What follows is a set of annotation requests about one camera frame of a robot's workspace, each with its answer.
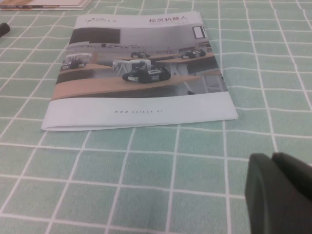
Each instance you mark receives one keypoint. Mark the magazine with beige cover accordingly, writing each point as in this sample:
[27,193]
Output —
[56,2]

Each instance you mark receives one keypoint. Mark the green checked tablecloth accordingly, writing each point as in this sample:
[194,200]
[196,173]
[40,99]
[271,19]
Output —
[97,182]

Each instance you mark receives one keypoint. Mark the AgileX brochure with robot photo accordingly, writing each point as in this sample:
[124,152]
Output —
[136,104]

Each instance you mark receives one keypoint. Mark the black marker pen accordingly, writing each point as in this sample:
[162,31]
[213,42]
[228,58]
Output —
[3,28]

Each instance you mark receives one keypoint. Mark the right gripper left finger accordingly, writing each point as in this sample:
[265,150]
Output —
[275,207]

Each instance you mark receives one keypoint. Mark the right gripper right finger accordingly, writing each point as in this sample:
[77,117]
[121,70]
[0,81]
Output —
[295,168]

